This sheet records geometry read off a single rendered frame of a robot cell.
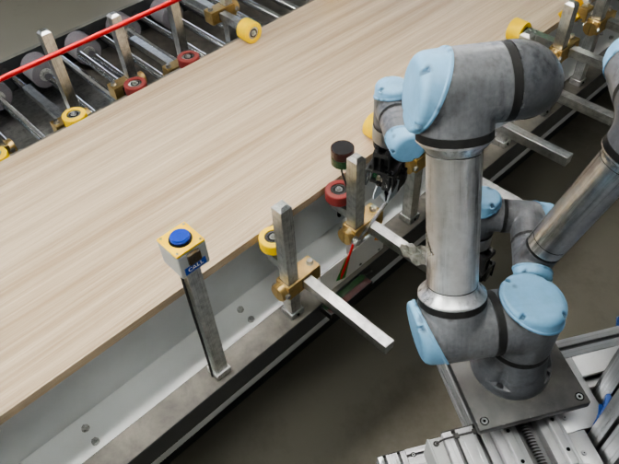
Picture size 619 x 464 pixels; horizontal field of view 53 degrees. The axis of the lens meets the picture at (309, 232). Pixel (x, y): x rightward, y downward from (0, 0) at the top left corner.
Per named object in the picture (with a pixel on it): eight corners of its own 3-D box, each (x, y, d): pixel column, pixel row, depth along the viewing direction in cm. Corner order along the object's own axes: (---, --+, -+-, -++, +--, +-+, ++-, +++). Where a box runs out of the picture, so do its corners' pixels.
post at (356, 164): (362, 275, 188) (366, 156, 153) (354, 282, 187) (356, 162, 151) (354, 269, 190) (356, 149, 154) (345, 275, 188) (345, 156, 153)
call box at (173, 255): (211, 262, 128) (204, 237, 122) (183, 282, 125) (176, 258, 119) (191, 245, 131) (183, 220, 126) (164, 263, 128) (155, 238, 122)
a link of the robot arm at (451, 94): (506, 371, 106) (528, 45, 81) (420, 384, 105) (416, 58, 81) (481, 330, 116) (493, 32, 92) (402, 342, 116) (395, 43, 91)
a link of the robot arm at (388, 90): (379, 98, 127) (370, 75, 133) (376, 139, 135) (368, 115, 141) (415, 93, 128) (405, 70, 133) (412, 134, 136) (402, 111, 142)
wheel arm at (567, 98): (614, 121, 186) (619, 111, 183) (609, 126, 185) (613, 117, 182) (477, 59, 211) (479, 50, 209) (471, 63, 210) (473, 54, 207)
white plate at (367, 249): (383, 248, 186) (385, 226, 179) (322, 298, 175) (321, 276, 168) (382, 247, 187) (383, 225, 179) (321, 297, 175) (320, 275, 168)
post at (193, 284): (231, 370, 161) (202, 261, 127) (216, 382, 159) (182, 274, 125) (221, 359, 163) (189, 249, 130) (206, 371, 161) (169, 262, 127)
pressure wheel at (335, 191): (357, 215, 183) (358, 187, 174) (339, 229, 179) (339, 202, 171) (339, 202, 187) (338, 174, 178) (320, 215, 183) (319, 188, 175)
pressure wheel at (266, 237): (290, 250, 175) (287, 223, 166) (291, 272, 169) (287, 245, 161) (262, 252, 175) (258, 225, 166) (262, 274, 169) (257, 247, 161)
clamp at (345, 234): (382, 223, 177) (383, 210, 173) (350, 249, 171) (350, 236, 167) (367, 213, 180) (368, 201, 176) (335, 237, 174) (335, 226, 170)
